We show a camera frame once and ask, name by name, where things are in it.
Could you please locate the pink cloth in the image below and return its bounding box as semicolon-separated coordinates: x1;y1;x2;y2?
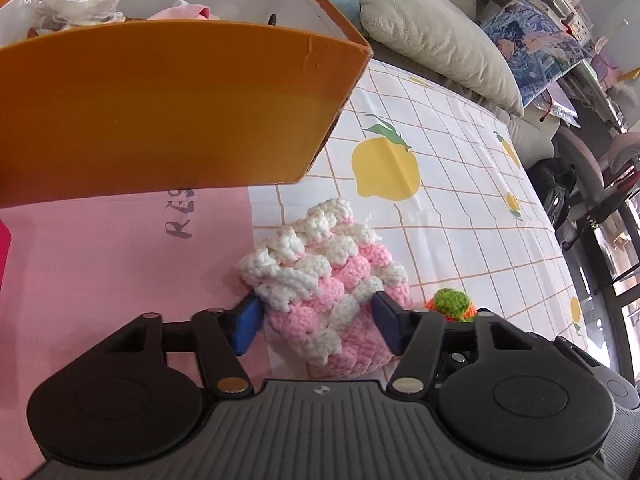
147;2;221;22

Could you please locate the pink white crochet pouch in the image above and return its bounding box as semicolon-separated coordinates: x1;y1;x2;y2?
236;197;413;380

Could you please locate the crochet strawberry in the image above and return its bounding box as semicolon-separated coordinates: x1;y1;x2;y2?
425;287;478;323

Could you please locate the pink grey office chair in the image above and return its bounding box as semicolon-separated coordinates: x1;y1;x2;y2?
555;80;640;221

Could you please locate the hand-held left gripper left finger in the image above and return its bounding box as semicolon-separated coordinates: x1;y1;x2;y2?
102;292;264;396

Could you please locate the blue printed pillow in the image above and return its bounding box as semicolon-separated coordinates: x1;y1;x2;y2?
477;0;606;106

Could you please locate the cluttered white desk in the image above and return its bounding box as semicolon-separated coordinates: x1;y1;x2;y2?
547;0;640;131

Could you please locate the beige cushion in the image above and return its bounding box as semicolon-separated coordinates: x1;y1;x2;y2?
342;0;525;118

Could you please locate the pink paper sheet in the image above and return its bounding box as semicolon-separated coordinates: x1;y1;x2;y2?
0;185;311;476

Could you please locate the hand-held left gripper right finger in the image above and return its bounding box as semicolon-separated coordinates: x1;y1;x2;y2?
371;290;556;396

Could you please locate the checked lemon print blanket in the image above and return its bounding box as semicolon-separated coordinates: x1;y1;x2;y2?
247;57;601;376

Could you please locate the orange cardboard box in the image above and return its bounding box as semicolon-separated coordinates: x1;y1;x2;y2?
0;0;373;209

